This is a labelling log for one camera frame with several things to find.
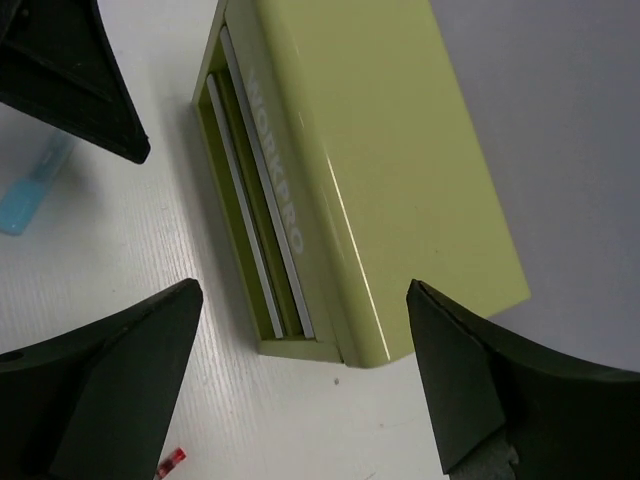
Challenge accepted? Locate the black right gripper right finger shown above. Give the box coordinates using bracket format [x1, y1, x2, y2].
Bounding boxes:
[406, 280, 639, 479]

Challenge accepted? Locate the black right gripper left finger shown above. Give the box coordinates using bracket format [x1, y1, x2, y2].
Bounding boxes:
[1, 279, 203, 479]

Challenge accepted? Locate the red pen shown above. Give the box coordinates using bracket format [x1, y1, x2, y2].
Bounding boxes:
[153, 448, 186, 480]

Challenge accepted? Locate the blue eraser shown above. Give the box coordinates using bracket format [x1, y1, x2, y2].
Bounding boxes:
[1, 130, 76, 236]

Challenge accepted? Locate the green metal drawer cabinet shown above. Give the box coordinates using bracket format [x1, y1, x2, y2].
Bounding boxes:
[193, 1, 530, 368]

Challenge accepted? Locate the black left-arm gripper finger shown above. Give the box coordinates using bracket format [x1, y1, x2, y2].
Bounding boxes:
[1, 0, 151, 164]

